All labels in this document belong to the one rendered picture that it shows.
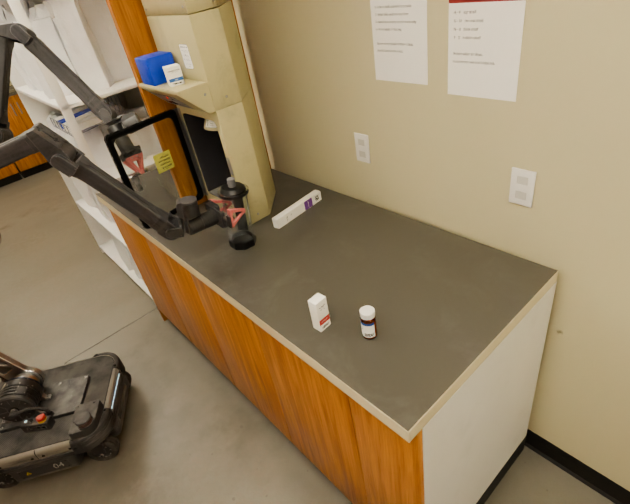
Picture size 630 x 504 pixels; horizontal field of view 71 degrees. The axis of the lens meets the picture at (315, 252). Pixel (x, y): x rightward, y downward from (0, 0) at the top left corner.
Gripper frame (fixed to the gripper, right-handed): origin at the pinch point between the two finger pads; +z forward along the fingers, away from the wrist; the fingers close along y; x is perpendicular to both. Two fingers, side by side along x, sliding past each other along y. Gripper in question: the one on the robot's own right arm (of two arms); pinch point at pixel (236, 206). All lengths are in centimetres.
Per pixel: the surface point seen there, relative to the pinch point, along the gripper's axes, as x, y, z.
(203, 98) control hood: -36.2, 11.6, 1.9
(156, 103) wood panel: -29, 48, 0
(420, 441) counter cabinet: 22, -95, -16
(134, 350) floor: 118, 95, -34
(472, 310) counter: 11, -85, 20
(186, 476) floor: 115, -1, -50
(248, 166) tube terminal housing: -8.1, 10.3, 14.2
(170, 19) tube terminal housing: -59, 26, 3
